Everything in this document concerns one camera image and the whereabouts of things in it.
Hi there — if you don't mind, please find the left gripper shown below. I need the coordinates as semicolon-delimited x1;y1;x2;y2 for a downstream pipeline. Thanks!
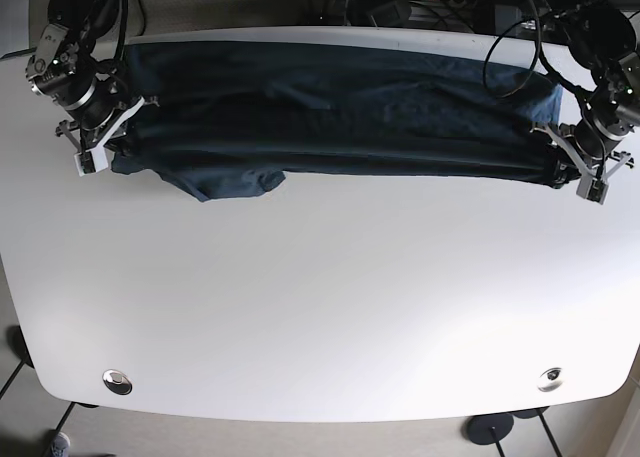
531;54;639;188

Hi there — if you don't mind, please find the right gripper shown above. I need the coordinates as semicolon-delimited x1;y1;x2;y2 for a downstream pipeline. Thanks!
26;24;159;160

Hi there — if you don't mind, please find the dark blue T-shirt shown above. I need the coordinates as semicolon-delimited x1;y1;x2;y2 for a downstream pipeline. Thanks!
111;42;562;202

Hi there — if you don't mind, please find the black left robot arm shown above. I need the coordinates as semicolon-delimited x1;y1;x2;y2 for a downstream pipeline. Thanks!
474;0;639;201

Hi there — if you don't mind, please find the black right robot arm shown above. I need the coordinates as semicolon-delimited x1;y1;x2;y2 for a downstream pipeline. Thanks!
26;0;158;175

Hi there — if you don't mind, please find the right silver table grommet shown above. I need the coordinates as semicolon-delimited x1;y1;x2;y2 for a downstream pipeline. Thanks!
536;367;564;393

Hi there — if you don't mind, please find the silver table grommet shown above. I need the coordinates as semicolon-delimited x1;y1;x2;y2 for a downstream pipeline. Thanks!
102;369;133;396
536;367;564;393

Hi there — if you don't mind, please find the black round stand base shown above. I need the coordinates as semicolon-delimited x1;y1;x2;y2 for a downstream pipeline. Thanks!
464;413;514;446

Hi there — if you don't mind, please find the left silver table grommet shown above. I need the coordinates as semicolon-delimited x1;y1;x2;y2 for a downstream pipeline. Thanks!
102;369;133;396

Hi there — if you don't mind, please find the left grey shoe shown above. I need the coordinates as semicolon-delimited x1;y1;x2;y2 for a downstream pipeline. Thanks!
47;432;71;457

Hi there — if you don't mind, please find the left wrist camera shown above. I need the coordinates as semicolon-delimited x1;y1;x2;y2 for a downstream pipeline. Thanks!
576;175;609;205

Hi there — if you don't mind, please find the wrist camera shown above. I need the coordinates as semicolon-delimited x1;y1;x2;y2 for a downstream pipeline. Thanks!
74;147;109;176
576;175;609;205

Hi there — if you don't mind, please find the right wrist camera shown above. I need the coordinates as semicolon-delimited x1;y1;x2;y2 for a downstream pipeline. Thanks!
74;147;109;176

